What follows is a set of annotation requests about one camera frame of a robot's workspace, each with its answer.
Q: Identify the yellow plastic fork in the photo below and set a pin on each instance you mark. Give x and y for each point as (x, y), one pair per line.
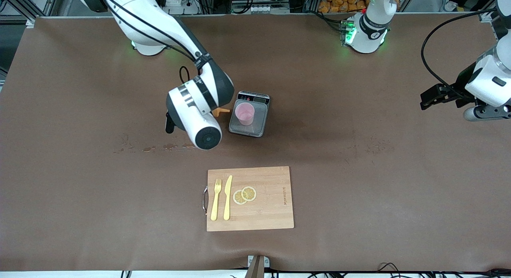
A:
(214, 208)

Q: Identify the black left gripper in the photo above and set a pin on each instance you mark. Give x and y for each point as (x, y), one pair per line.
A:
(462, 83)

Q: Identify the clear sauce bottle orange cap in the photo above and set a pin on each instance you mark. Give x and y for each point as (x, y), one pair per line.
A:
(217, 112)

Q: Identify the yellow plastic knife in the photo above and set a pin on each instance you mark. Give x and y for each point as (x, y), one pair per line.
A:
(227, 198)

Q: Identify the steel digital kitchen scale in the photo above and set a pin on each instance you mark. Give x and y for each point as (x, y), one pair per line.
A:
(259, 126)

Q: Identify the aluminium frame profile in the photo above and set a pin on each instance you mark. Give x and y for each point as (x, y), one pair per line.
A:
(20, 4)
(488, 18)

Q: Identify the white shoe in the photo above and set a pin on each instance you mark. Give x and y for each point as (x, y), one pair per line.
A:
(451, 6)

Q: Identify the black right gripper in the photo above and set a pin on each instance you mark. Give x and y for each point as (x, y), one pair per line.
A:
(170, 123)

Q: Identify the pink plastic cup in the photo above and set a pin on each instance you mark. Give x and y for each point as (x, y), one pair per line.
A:
(244, 112)

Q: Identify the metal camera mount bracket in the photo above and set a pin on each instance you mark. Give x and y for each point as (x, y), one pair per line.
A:
(257, 268)

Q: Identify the white power strip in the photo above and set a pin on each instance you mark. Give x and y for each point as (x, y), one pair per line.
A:
(179, 6)

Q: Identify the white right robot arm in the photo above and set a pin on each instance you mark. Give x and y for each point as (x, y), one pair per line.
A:
(195, 122)

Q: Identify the lemon slice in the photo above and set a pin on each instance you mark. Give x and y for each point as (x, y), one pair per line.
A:
(238, 198)
(249, 193)

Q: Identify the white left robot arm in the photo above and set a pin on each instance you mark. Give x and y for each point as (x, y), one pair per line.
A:
(369, 34)

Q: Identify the orange snack packets pile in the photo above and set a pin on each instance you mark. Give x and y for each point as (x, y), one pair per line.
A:
(343, 2)

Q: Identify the white terminal block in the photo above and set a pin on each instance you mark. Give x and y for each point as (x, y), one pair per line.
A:
(261, 9)

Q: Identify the wooden cutting board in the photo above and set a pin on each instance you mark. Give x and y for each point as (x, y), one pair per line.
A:
(271, 206)

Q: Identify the brown table mat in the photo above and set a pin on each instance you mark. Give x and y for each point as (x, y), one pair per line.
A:
(359, 210)

